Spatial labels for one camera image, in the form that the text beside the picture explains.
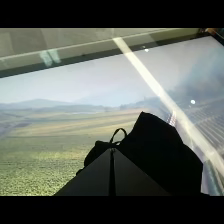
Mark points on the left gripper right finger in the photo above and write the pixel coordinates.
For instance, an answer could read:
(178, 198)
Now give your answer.
(133, 180)

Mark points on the black garment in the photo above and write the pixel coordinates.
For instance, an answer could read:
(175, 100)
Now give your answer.
(156, 146)

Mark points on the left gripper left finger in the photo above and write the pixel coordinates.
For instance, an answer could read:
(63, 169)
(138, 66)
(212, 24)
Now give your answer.
(95, 178)

